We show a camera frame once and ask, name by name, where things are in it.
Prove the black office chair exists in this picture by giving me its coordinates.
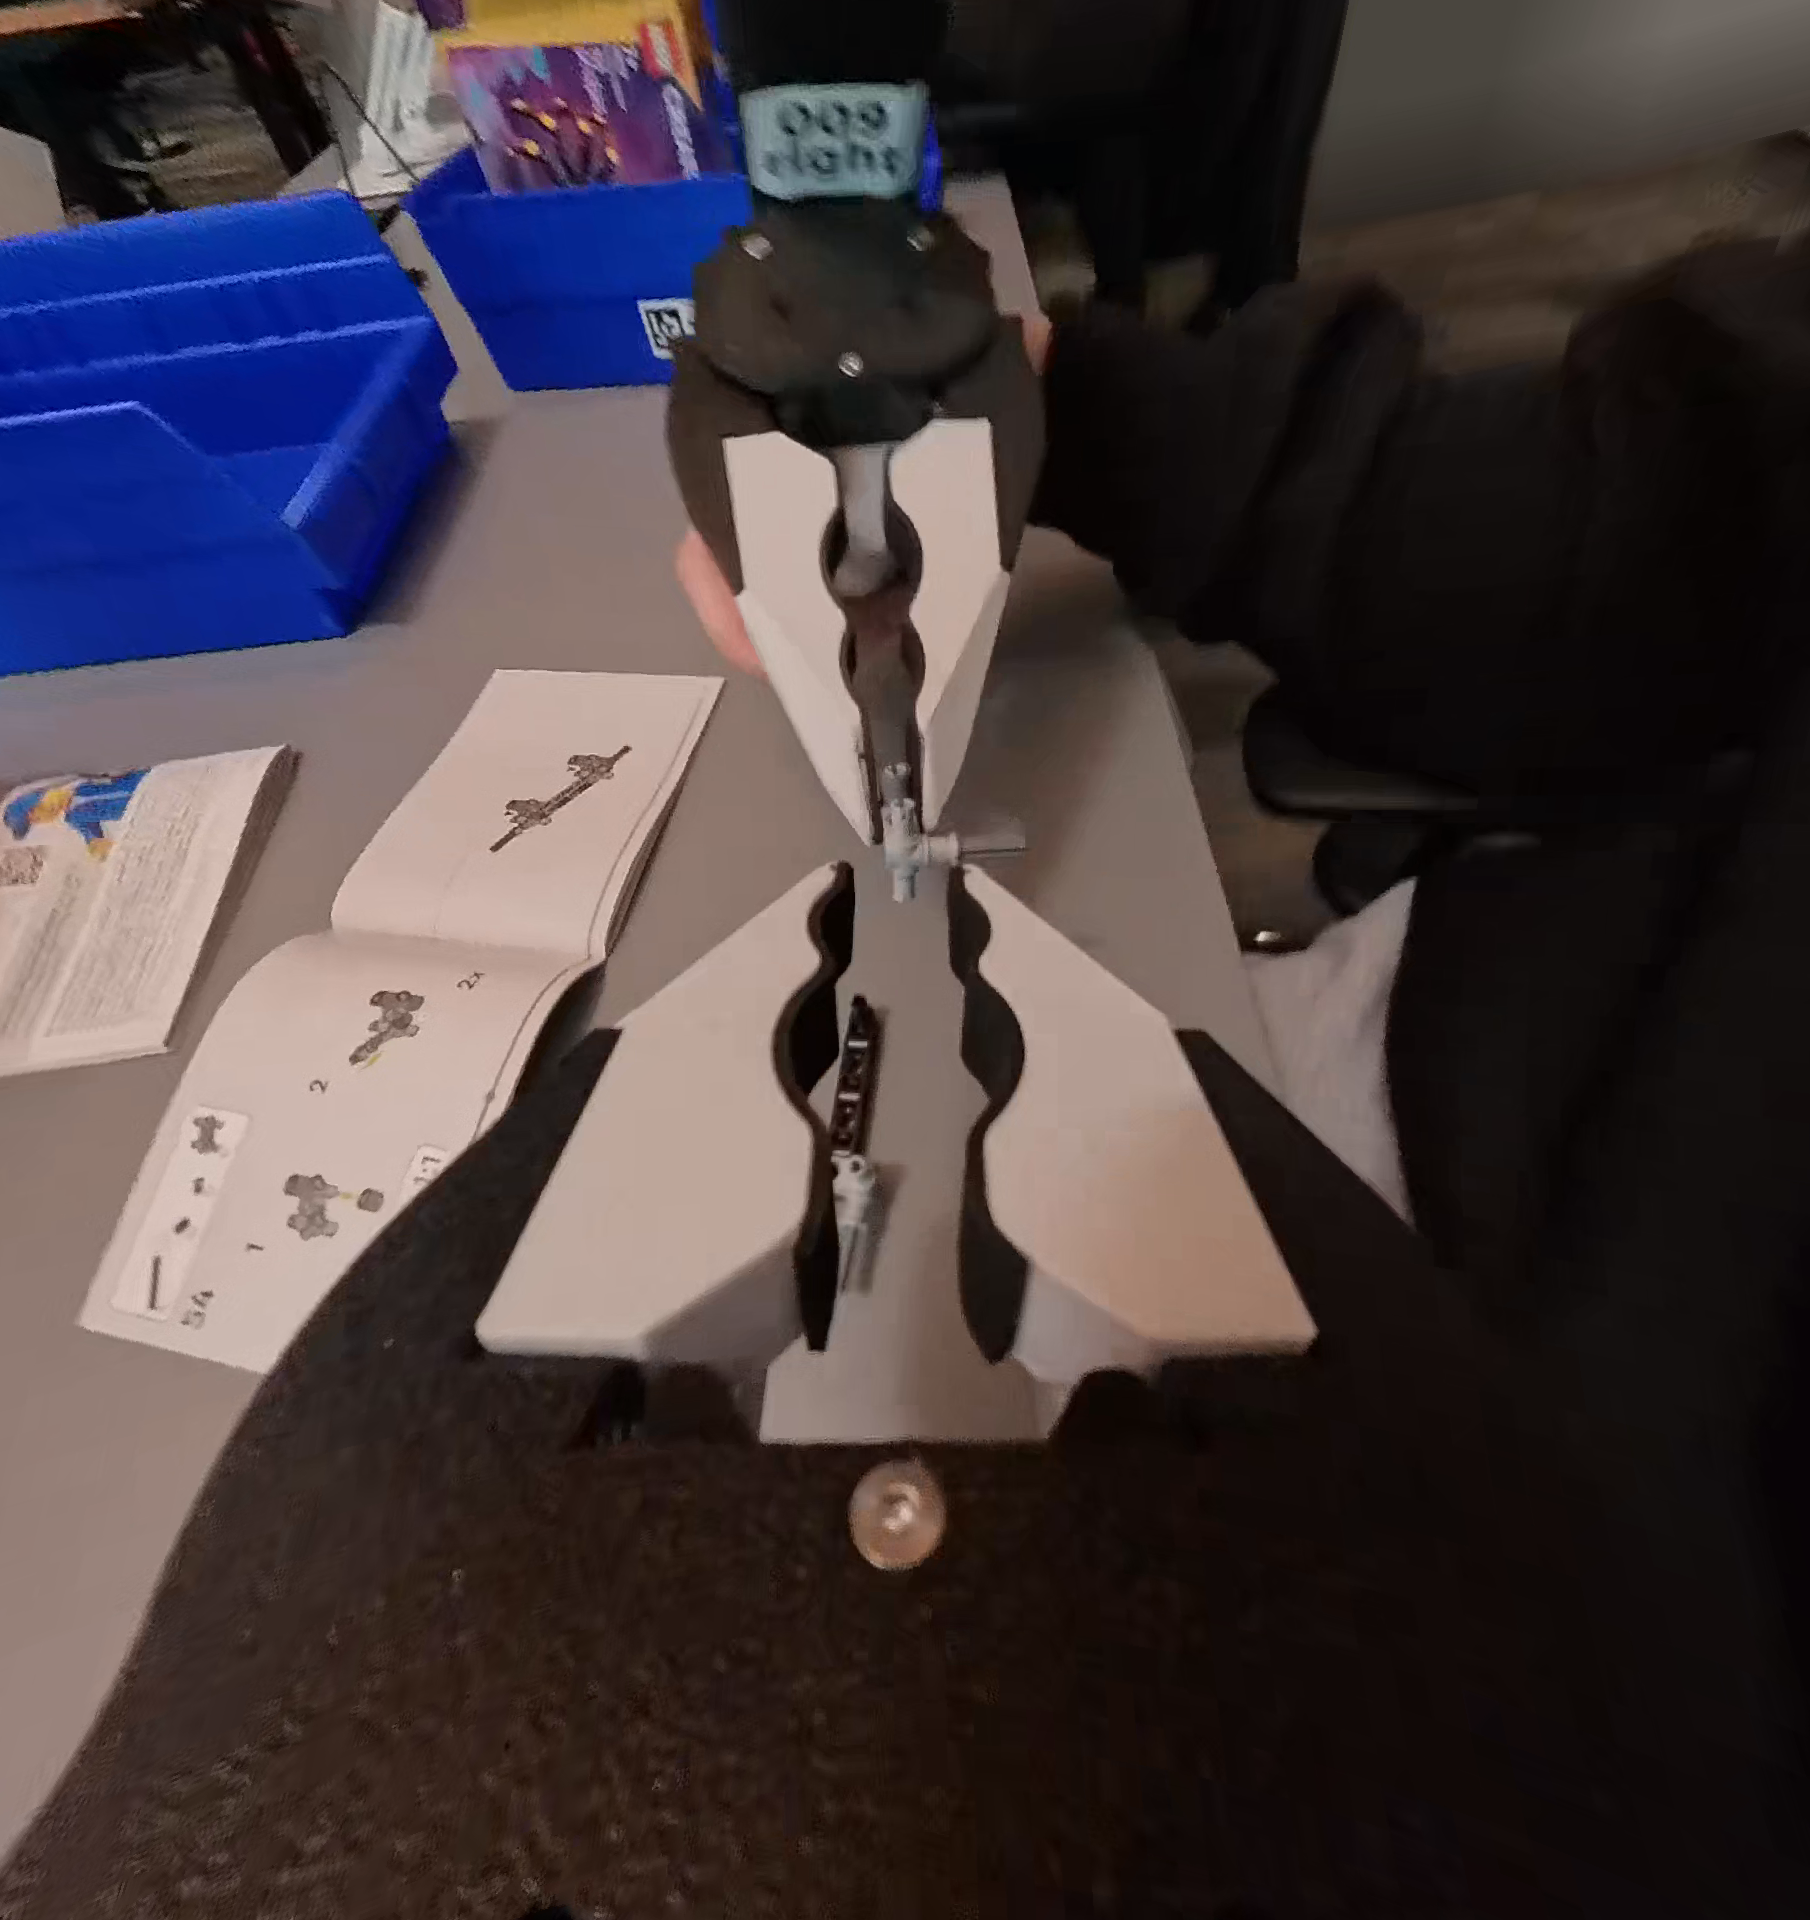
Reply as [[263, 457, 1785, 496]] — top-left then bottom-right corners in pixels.
[[1239, 689, 1550, 954]]

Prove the printed leaflet with blue figure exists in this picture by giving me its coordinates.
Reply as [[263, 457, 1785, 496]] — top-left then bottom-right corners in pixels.
[[0, 747, 300, 1084]]

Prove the open lego instruction booklet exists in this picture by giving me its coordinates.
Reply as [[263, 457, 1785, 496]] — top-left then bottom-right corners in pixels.
[[81, 666, 726, 1374]]

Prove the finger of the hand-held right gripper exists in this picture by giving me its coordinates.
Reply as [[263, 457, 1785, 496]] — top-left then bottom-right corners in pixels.
[[882, 420, 1017, 835], [721, 433, 887, 842]]

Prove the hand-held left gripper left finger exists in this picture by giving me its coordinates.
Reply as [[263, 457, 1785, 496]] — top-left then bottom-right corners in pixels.
[[475, 862, 859, 1372]]

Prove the person's white garment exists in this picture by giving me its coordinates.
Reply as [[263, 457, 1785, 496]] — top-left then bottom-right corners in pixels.
[[1242, 881, 1418, 1220]]

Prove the large empty blue bin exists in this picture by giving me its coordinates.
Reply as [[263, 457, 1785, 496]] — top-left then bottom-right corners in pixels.
[[0, 190, 462, 689]]

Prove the grey lego axle assembly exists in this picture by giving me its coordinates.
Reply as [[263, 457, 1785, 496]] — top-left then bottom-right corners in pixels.
[[878, 760, 1034, 902]]

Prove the black lego beam with pin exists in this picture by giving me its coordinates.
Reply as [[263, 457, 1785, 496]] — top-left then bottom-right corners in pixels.
[[826, 992, 896, 1297]]

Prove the purple lego box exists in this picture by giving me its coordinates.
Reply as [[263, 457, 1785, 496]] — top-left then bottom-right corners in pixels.
[[442, 0, 741, 190]]

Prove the person's right forearm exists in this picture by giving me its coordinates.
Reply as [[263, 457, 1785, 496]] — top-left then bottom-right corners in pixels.
[[1025, 211, 1810, 812]]

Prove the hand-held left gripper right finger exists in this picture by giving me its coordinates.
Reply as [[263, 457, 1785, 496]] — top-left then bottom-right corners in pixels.
[[946, 869, 1325, 1378]]

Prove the blue bin with label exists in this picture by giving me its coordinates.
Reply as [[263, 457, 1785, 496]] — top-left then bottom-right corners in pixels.
[[400, 142, 762, 396]]

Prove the person's right hand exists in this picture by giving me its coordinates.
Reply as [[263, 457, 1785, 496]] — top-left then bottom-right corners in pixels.
[[670, 535, 766, 683]]

